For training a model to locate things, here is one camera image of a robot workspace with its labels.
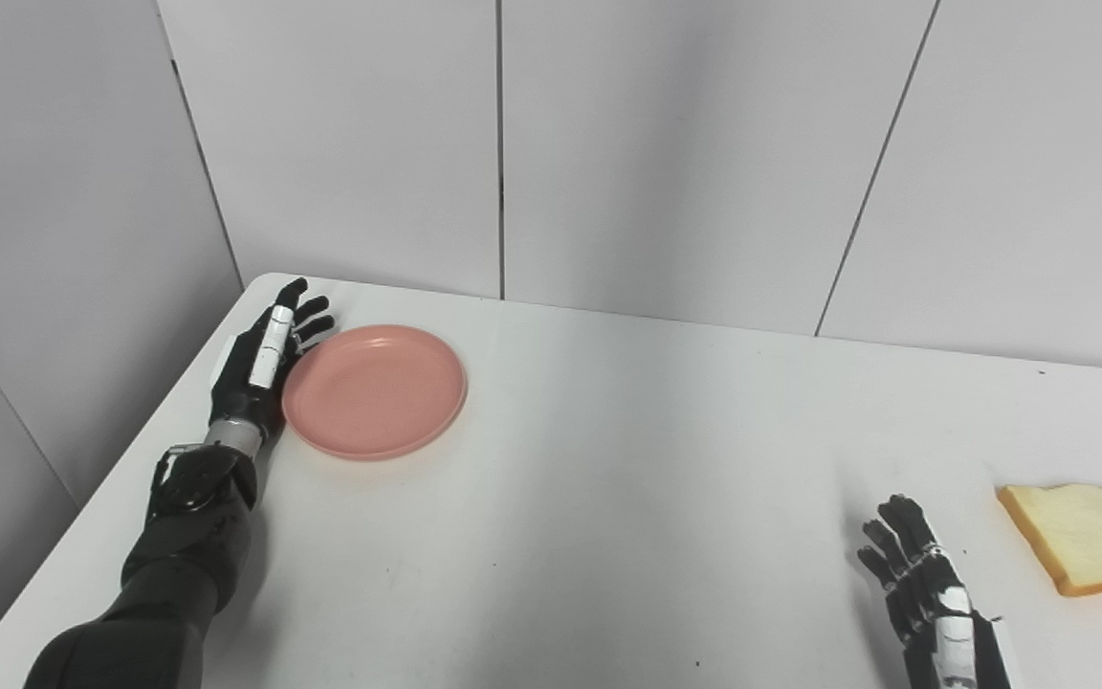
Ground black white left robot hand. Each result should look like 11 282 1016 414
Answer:
209 278 337 433

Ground slice of white bread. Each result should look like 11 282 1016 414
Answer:
996 483 1102 597

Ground pink round plate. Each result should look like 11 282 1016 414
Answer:
281 324 469 462

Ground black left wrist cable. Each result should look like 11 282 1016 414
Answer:
151 443 209 513

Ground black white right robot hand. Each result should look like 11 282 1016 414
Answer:
857 494 1011 689

